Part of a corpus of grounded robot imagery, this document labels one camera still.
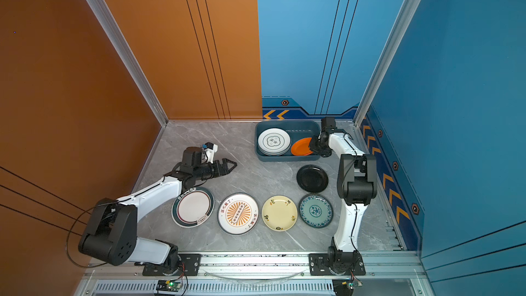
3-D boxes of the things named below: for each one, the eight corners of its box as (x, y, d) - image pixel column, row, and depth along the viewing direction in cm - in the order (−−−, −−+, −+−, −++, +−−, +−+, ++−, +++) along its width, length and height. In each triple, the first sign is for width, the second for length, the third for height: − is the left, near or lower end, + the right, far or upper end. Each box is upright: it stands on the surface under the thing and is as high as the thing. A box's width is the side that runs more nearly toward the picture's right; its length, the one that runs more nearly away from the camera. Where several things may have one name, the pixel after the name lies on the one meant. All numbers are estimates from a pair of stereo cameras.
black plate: (298, 192, 93) (299, 189, 91) (296, 168, 102) (296, 164, 99) (329, 192, 93) (330, 189, 91) (324, 168, 102) (325, 164, 99)
